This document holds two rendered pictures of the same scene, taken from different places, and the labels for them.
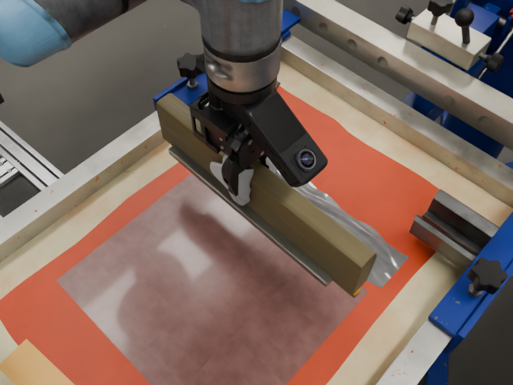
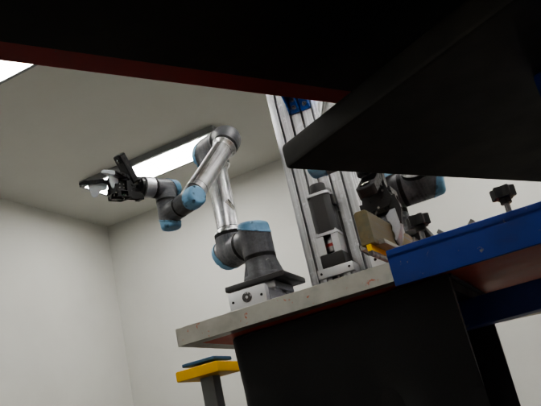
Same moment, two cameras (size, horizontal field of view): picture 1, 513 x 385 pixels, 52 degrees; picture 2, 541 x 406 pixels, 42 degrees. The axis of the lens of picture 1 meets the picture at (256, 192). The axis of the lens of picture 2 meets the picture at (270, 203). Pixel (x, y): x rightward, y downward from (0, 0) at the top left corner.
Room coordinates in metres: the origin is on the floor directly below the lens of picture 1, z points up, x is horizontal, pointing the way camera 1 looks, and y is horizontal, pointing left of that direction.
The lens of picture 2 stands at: (-0.43, -1.39, 0.72)
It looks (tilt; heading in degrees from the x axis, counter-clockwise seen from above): 18 degrees up; 68
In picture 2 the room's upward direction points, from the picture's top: 13 degrees counter-clockwise
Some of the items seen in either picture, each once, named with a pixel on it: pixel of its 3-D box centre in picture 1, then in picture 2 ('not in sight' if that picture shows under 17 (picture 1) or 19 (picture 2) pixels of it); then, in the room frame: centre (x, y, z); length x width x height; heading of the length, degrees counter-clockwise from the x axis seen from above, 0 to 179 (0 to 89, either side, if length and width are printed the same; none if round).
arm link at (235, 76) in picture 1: (240, 56); not in sight; (0.40, 0.02, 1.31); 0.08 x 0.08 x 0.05
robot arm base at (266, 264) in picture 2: not in sight; (262, 269); (0.41, 0.93, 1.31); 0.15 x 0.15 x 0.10
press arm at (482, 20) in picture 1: (457, 42); not in sight; (0.77, -0.37, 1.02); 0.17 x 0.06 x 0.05; 136
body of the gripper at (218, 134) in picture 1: (238, 107); (377, 191); (0.41, 0.02, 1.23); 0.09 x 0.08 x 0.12; 46
